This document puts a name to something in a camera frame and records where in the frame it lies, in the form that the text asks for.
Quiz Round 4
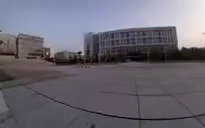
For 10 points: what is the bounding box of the grey concrete slab plaza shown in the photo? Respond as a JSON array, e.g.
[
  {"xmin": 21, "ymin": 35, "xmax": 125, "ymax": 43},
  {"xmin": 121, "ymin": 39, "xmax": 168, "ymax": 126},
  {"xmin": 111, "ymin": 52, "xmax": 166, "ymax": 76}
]
[{"xmin": 0, "ymin": 60, "xmax": 205, "ymax": 128}]

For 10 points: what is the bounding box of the large glass-fronted building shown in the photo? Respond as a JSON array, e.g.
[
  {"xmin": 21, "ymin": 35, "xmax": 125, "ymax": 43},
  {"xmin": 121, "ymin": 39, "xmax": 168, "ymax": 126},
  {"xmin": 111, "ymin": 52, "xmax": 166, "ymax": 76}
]
[{"xmin": 83, "ymin": 26, "xmax": 179, "ymax": 63}]

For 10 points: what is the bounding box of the low pale building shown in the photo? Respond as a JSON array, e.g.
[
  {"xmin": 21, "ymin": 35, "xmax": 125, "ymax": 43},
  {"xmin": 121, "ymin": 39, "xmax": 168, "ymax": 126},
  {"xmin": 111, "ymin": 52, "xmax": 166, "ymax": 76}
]
[{"xmin": 54, "ymin": 50, "xmax": 78, "ymax": 63}]

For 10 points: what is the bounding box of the small dark building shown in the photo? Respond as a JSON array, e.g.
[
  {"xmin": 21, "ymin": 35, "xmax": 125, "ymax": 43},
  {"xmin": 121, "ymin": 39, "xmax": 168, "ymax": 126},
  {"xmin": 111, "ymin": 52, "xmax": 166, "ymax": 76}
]
[{"xmin": 43, "ymin": 46, "xmax": 52, "ymax": 60}]

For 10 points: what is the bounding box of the beige banded building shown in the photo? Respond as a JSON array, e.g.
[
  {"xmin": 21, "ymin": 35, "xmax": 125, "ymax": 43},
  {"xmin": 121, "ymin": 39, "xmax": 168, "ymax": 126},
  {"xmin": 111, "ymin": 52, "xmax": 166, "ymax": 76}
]
[{"xmin": 0, "ymin": 32, "xmax": 45, "ymax": 60}]

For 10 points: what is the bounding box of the row of trees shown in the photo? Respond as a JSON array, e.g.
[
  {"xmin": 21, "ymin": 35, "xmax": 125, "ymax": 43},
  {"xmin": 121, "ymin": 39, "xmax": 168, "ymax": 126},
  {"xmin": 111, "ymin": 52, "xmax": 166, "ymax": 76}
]
[{"xmin": 177, "ymin": 46, "xmax": 205, "ymax": 62}]

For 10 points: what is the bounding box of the grey kerb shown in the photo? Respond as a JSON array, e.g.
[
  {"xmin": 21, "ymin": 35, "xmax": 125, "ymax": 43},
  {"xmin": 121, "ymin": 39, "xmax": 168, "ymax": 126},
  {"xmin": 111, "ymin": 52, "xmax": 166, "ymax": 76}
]
[{"xmin": 0, "ymin": 77, "xmax": 33, "ymax": 92}]

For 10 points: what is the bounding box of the dark ground strip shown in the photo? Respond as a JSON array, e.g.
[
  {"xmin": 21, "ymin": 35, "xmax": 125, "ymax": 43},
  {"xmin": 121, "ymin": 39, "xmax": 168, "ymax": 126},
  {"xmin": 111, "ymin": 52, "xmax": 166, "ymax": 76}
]
[{"xmin": 0, "ymin": 68, "xmax": 18, "ymax": 85}]

